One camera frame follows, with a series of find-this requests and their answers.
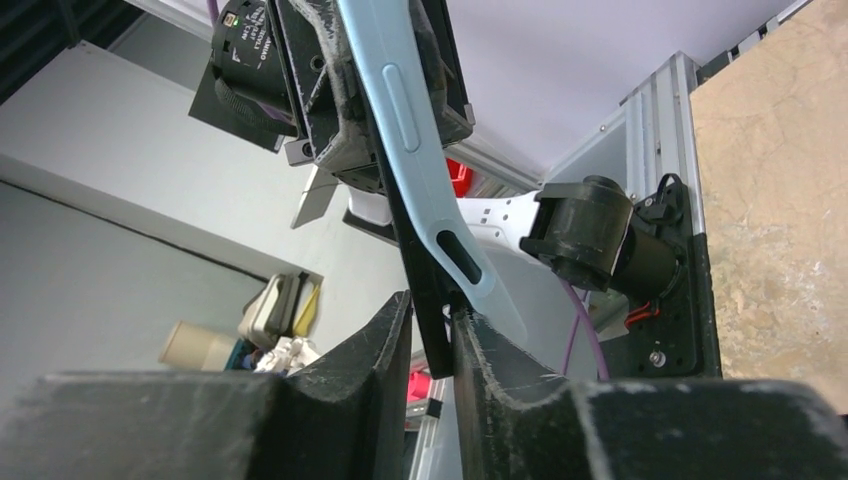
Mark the colourful clutter outside enclosure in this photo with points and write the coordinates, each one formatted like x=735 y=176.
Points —
x=274 y=334

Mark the light blue phone case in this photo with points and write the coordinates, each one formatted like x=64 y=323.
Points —
x=384 y=48

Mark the phone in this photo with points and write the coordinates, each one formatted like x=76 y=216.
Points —
x=422 y=272

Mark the beige paper cup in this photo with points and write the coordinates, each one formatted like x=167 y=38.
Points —
x=193 y=347

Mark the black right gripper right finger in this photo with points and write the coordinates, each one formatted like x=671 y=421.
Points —
x=518 y=419

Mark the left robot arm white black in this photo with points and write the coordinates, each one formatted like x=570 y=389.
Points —
x=576 y=229

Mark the aluminium frame rail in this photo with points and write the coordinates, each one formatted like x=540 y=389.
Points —
x=595 y=87

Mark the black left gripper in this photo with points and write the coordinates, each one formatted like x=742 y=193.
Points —
x=313 y=91

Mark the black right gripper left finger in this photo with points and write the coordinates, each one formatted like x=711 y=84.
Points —
x=341 y=417

